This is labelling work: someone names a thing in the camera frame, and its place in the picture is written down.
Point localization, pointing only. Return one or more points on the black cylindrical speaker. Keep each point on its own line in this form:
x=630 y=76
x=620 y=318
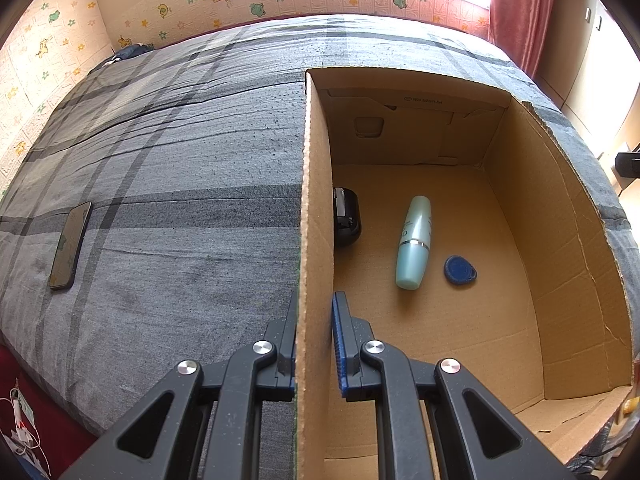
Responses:
x=347 y=221

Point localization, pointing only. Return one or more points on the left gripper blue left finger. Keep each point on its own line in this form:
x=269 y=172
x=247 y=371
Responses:
x=260 y=372

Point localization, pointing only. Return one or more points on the cream wardrobe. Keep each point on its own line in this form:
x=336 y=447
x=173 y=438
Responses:
x=589 y=70

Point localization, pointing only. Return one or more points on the dark blue cloth bundle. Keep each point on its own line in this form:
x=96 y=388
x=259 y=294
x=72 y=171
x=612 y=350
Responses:
x=131 y=51

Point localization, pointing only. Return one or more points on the red bed mattress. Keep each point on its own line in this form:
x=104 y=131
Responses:
x=62 y=438

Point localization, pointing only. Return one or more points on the blue oval key fob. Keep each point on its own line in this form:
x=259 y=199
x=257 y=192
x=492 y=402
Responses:
x=459 y=271

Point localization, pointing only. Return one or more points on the black smartphone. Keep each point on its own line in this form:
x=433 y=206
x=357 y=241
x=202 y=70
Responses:
x=64 y=265

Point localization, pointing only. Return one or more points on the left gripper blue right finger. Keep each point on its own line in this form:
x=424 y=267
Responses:
x=368 y=369

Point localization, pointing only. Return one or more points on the red curtain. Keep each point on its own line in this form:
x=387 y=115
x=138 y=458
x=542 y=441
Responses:
x=519 y=27

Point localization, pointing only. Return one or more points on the brown cardboard box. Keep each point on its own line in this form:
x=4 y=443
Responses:
x=457 y=224

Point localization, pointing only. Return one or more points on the grey plaid bed sheet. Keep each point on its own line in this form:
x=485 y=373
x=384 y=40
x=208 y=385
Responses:
x=193 y=159

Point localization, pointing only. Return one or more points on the mint green tube bottle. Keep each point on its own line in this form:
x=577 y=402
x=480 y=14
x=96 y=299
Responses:
x=415 y=244

